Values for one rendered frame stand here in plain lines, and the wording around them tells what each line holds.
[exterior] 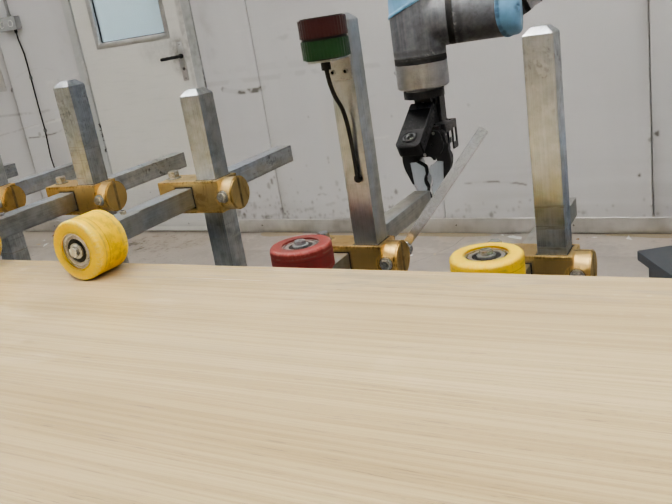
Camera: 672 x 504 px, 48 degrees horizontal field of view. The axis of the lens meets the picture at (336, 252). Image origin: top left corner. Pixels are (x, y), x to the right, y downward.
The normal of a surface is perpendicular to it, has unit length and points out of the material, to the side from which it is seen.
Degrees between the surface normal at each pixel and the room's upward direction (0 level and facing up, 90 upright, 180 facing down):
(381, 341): 0
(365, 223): 90
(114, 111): 90
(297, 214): 90
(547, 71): 90
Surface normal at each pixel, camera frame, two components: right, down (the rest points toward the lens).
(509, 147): -0.46, 0.34
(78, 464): -0.15, -0.94
